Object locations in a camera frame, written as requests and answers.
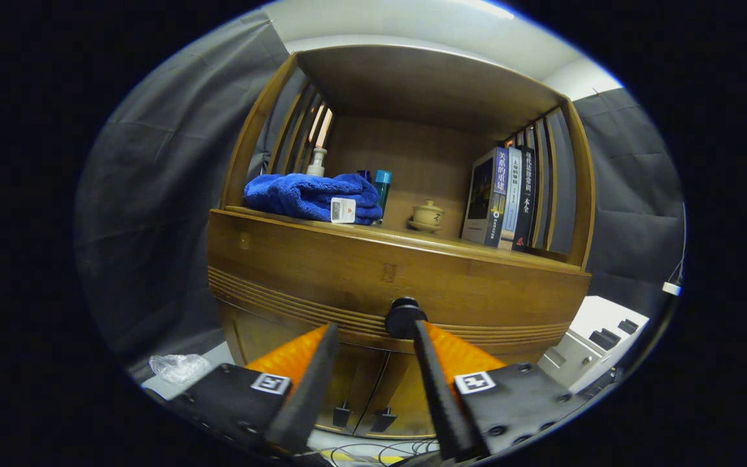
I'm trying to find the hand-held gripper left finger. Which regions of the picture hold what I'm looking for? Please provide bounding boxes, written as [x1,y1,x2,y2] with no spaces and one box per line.
[166,323,340,458]

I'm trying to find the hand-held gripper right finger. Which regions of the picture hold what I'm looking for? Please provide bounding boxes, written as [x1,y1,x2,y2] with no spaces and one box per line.
[412,319,591,462]

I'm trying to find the black drawer knob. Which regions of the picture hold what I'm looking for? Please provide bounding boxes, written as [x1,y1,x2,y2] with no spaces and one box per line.
[385,297,427,339]

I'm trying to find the wooden drawer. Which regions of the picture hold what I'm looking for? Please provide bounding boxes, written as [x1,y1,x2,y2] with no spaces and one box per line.
[208,209,591,354]

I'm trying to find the wooden countertop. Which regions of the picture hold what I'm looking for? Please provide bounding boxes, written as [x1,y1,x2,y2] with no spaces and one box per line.
[224,204,585,267]

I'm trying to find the wooden cabinet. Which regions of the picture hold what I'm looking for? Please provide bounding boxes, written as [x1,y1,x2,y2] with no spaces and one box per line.
[207,44,596,440]

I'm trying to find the clear plastic bag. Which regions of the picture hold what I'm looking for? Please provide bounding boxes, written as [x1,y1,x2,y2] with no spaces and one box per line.
[148,353,213,389]

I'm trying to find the white box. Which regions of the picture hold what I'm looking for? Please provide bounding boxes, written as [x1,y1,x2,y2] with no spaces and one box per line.
[538,296,650,394]

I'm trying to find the beige lidded teacup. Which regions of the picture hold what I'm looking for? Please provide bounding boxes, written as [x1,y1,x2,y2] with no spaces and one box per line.
[407,200,445,234]

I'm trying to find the blue towel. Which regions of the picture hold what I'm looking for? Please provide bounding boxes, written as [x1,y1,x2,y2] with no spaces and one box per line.
[244,173,384,226]

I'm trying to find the pale spine book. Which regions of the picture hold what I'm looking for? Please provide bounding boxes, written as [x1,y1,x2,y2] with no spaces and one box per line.
[499,148,523,251]

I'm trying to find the black spine book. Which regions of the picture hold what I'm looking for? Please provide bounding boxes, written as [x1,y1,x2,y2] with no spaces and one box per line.
[512,145,536,253]

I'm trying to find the teal bottle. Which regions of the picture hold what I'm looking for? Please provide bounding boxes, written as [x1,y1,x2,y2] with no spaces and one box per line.
[373,170,392,224]

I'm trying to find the floor cables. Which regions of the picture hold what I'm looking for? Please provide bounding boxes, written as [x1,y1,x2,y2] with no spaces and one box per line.
[309,438,442,466]

